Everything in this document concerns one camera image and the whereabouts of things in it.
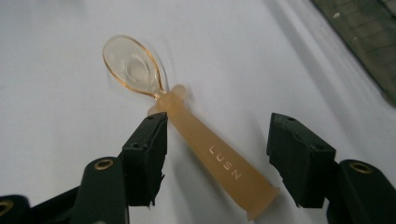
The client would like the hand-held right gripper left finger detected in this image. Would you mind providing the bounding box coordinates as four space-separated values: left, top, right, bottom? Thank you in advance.
120 111 169 208

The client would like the translucent orange plastic spoon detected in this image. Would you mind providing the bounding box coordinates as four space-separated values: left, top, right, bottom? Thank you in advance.
102 35 280 222

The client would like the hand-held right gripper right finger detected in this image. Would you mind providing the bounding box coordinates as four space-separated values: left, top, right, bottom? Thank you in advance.
265 112 337 209

